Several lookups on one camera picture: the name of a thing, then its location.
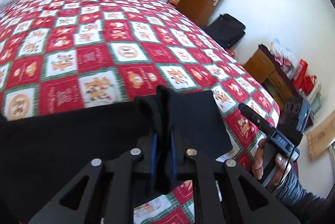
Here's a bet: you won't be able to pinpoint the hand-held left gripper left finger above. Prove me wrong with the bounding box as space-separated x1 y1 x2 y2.
27 132 159 224

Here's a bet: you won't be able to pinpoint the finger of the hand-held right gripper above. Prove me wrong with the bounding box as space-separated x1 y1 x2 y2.
238 104 276 137

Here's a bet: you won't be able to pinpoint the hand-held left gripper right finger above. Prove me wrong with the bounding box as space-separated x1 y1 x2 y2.
170 132 300 224

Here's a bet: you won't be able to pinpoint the black pants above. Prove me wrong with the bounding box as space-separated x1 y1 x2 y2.
0 85 233 224

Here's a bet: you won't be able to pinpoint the person's right forearm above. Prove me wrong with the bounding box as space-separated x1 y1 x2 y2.
275 169 330 224

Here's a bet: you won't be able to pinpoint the person's right hand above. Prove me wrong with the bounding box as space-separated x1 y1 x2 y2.
251 139 292 191

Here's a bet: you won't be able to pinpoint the light wooden board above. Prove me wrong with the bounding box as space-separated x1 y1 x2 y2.
306 123 335 162

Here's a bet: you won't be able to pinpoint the wooden cabinet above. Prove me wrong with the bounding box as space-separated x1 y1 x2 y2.
243 49 297 109

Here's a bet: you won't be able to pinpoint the pale green box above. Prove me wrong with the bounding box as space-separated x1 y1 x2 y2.
308 83 323 112

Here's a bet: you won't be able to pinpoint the red gift bag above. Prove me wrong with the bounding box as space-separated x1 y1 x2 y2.
301 75 319 96
292 59 308 88

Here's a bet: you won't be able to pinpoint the patterned plastic bag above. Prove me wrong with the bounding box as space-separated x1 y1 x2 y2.
269 39 299 75

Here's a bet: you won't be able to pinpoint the black suitcase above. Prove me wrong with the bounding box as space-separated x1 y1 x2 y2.
203 14 246 49

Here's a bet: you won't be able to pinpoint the red checked printed bedspread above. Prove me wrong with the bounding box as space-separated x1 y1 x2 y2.
0 0 282 224

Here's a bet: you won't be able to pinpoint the striped pillow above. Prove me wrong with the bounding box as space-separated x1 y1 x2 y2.
0 0 23 11

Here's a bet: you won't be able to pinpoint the thin black cable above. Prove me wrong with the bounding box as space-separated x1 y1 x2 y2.
272 145 297 190

